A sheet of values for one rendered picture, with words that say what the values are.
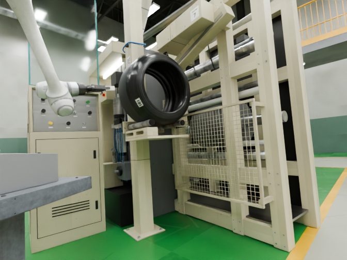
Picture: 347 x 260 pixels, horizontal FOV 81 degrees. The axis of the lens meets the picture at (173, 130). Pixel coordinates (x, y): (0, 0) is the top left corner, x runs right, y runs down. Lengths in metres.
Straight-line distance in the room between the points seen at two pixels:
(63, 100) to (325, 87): 9.79
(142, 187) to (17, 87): 9.16
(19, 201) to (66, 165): 1.37
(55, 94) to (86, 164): 0.92
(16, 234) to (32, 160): 0.21
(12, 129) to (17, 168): 9.58
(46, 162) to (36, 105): 1.34
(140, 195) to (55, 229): 0.70
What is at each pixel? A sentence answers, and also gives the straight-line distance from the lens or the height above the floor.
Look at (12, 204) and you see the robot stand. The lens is 0.55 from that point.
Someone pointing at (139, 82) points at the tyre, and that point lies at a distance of 1.43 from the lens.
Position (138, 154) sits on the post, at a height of 0.67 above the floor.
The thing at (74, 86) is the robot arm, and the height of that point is 1.11.
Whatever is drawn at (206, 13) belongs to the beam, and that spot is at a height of 1.68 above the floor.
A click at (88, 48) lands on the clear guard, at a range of 2.20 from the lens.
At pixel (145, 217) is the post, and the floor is 0.13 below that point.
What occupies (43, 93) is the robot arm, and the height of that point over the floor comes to 1.05.
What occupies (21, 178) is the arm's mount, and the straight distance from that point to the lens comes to 0.63.
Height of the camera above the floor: 0.74
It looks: 4 degrees up
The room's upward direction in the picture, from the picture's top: 4 degrees counter-clockwise
